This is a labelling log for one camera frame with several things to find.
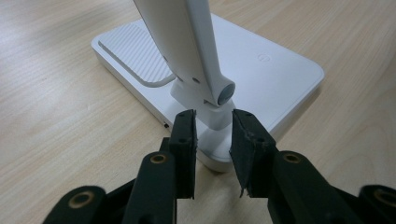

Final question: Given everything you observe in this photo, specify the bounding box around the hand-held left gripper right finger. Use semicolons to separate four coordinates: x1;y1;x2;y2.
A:
229;108;278;199

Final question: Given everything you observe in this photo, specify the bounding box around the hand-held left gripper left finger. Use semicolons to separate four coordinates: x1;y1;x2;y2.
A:
160;108;199;200

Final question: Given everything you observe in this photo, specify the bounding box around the white desk lamp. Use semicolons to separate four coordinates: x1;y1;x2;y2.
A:
91;0;326;174

